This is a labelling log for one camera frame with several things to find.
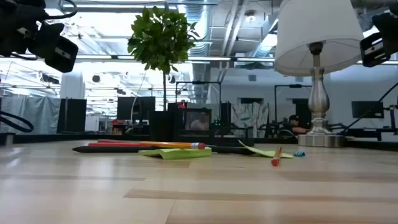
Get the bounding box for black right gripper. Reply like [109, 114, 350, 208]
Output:
[371, 4, 398, 56]

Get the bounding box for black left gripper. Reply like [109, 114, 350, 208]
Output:
[0, 0, 47, 58]

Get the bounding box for black pen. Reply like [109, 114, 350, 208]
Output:
[72, 145, 256, 156]

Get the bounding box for red handled scissors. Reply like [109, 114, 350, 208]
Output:
[88, 139, 150, 147]

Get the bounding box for thin green sticky note pad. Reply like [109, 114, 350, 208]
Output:
[238, 139, 295, 159]

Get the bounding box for thick green sticky note pad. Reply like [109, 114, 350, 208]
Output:
[138, 147, 212, 161]

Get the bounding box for black mesh desk organizer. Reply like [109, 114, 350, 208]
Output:
[178, 107, 255, 147]

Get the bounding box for white shade silver table lamp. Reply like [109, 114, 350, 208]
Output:
[273, 0, 364, 147]

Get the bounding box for small black monitor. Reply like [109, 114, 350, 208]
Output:
[351, 101, 385, 119]

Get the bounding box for gray curtain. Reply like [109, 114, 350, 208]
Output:
[0, 95, 62, 134]

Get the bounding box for black partition panel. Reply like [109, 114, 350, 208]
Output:
[57, 98, 87, 134]

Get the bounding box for person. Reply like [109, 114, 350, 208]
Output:
[190, 111, 210, 131]
[281, 114, 312, 136]

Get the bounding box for large black monitor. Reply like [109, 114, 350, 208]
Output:
[116, 96, 156, 121]

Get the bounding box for green potted tree black pot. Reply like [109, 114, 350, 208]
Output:
[126, 5, 201, 143]

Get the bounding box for leaf print cloth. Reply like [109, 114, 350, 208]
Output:
[231, 101, 270, 138]

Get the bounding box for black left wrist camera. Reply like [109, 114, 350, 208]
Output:
[28, 22, 79, 74]

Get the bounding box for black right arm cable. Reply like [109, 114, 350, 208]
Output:
[338, 81, 398, 136]

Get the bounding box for black cable loop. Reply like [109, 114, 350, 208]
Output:
[0, 110, 35, 133]

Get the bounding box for black aluminium table frame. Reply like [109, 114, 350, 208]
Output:
[0, 132, 398, 152]

